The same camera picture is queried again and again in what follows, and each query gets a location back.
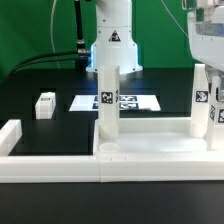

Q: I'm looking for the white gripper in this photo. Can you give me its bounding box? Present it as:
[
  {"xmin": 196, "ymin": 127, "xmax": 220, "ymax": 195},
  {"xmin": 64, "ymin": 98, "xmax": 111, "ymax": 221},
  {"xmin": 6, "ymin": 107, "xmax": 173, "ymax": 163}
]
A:
[{"xmin": 182, "ymin": 0, "xmax": 224, "ymax": 72}]

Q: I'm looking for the white desk top panel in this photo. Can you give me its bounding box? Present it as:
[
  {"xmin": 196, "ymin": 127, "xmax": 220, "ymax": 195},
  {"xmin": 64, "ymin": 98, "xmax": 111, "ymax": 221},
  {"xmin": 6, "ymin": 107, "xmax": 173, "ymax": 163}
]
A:
[{"xmin": 93, "ymin": 117, "xmax": 207, "ymax": 154}]

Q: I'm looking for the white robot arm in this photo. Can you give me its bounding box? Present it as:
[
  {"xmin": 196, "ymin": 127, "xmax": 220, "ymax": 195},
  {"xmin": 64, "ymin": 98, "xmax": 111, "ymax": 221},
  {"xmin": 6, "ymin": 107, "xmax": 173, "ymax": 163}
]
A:
[{"xmin": 86, "ymin": 0, "xmax": 224, "ymax": 75}]

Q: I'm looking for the black vertical pole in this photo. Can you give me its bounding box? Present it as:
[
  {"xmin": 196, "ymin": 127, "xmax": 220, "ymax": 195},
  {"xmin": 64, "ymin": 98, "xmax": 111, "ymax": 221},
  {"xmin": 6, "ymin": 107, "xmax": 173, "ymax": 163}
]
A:
[{"xmin": 74, "ymin": 0, "xmax": 85, "ymax": 71}]

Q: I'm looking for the fiducial marker sheet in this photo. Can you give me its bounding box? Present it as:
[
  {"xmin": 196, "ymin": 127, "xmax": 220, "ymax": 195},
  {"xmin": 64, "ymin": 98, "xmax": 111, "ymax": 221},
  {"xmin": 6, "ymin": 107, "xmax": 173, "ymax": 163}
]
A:
[{"xmin": 70, "ymin": 95, "xmax": 161, "ymax": 112}]

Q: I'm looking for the white thin cable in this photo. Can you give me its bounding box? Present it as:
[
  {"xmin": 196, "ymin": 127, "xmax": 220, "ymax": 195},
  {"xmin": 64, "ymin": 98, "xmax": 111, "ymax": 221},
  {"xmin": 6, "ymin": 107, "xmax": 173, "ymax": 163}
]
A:
[{"xmin": 49, "ymin": 0, "xmax": 62, "ymax": 69}]

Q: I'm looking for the white U-shaped fixture frame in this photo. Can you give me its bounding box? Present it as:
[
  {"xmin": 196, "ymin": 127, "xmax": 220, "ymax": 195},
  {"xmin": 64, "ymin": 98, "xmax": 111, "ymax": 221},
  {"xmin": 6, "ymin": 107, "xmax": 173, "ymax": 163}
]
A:
[{"xmin": 0, "ymin": 120, "xmax": 224, "ymax": 183}]

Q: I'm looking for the black cable bundle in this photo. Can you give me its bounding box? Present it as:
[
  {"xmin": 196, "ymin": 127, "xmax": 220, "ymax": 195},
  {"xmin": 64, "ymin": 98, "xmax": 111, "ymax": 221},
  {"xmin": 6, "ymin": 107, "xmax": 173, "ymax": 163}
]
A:
[{"xmin": 6, "ymin": 50, "xmax": 92, "ymax": 79}]

